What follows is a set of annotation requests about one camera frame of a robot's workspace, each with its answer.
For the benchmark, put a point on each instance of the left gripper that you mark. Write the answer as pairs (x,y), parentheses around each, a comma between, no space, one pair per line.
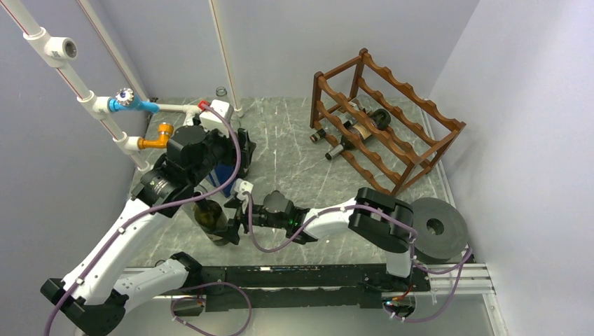
(231,151)

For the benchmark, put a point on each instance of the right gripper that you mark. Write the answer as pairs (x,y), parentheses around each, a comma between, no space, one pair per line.
(232,233)

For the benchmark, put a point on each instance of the wooden wine rack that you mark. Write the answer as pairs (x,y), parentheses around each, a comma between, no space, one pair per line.
(344,83)

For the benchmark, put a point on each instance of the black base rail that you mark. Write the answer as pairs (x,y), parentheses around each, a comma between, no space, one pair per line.
(294,286)

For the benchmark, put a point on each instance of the white pvc pipe frame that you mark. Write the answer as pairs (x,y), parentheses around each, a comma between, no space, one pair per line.
(58,53)

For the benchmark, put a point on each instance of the blue tap valve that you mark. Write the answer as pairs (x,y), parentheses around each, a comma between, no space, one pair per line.
(127,100)

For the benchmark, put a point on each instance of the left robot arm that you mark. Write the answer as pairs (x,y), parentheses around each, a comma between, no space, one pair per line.
(95,296)

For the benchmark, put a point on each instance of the green wine bottle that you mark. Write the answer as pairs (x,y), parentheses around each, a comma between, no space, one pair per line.
(209,216)

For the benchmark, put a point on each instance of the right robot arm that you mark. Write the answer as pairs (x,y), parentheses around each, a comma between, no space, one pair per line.
(382,220)

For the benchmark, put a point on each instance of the labelled dark wine bottle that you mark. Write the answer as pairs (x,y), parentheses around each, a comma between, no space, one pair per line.
(379,118)

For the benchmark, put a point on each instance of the clear tall empty bottle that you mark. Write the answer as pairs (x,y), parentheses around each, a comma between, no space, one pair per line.
(222,93)

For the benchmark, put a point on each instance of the orange brass tap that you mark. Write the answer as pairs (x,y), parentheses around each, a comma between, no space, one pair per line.
(165,131)

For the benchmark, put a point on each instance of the blue square bottle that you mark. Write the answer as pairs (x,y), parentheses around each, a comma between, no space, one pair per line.
(219,175)

